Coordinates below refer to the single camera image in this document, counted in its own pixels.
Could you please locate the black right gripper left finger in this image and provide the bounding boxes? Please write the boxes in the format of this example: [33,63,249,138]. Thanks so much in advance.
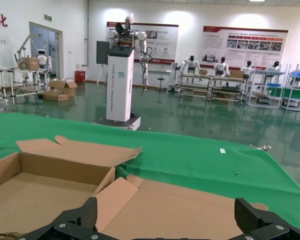
[16,196,108,240]

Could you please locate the flat cardboard floor box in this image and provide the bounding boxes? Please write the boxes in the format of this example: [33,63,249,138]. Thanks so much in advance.
[42,89,70,102]

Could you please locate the black tower robot base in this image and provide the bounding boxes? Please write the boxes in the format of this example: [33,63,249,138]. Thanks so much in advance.
[91,113,142,131]

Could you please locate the cardboard box on rack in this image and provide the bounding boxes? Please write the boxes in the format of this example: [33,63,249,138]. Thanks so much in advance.
[25,57,40,71]

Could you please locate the large cardboard bench box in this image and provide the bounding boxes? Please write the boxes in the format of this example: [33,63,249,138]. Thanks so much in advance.
[229,69,245,79]

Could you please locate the white wheeled machine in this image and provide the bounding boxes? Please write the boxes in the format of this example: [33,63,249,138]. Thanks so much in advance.
[167,61,181,94]

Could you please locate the glass doorway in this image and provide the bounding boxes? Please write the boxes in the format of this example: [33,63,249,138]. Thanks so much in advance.
[29,21,64,78]

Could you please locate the small white humanoid robot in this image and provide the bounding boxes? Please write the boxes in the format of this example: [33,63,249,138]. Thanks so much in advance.
[36,48,53,76]

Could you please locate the red white wall poster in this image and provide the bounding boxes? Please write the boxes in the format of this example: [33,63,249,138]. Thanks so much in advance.
[202,25,289,70]
[106,21,179,63]

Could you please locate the pipe frame workbench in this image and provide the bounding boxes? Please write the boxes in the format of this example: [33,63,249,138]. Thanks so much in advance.
[209,74,249,103]
[177,70,213,98]

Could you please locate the white hanging frame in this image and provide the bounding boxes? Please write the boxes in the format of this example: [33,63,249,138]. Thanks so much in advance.
[15,33,48,60]

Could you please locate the open cardboard floor box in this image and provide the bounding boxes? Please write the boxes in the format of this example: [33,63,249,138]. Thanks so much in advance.
[47,78,79,97]

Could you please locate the white desk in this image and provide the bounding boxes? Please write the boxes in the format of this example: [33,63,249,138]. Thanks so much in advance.
[147,68,173,88]

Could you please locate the open brown cardboard box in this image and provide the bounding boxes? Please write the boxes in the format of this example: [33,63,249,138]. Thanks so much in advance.
[0,134,143,238]
[91,174,269,240]

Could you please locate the shelf rack with green panel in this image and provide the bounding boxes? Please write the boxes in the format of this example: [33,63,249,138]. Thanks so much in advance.
[279,63,300,113]

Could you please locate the white tower robot body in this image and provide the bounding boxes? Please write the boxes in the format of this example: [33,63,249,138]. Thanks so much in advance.
[106,13,136,123]

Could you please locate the white pipe rack table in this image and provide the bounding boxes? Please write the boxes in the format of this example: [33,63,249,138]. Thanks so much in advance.
[7,67,50,98]
[0,65,16,105]

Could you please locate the black screen on stand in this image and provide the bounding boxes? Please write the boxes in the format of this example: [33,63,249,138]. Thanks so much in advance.
[96,41,110,86]

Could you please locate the red wall character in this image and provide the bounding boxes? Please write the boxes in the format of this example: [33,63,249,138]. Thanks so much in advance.
[0,11,9,28]

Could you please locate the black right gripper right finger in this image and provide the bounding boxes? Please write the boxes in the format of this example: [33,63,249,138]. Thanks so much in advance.
[234,197,300,240]

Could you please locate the red bin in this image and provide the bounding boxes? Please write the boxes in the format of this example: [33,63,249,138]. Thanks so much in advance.
[74,70,87,84]

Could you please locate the brown cardboard spool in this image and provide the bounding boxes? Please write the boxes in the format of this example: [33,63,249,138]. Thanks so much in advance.
[17,59,29,71]

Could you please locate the green table cloth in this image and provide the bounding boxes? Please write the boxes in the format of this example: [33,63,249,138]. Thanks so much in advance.
[0,112,300,226]

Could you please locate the white shelf rack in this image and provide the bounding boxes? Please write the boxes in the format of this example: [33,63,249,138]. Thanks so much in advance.
[246,63,285,109]

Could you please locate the white wall pipe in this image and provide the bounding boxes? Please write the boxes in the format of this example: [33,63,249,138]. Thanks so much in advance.
[83,0,90,69]

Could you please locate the black stool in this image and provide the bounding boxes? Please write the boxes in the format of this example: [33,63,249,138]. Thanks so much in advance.
[156,70,166,93]

